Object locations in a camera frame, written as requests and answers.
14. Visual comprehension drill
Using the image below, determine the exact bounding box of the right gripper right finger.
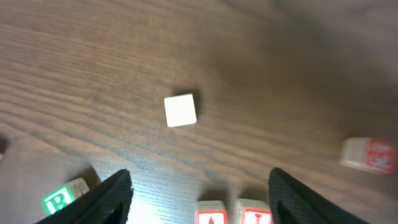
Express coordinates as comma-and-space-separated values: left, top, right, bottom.
268, 167, 367, 224

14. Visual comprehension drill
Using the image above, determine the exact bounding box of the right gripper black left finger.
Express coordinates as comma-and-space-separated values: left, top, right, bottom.
38, 169, 134, 224

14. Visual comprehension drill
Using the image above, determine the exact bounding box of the red letter I block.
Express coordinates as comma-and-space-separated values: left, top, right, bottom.
234, 198, 273, 224

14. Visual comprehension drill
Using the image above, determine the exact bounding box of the red letter A block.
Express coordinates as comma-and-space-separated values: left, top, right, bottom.
195, 200, 228, 224

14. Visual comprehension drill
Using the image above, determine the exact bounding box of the green letter R block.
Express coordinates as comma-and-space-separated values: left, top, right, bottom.
41, 177, 90, 216

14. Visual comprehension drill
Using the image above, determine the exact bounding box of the red letter E block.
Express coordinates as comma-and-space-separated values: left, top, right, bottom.
340, 138, 397, 174

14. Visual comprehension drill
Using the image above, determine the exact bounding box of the white P letter block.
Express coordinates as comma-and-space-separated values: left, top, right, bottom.
164, 94, 197, 128

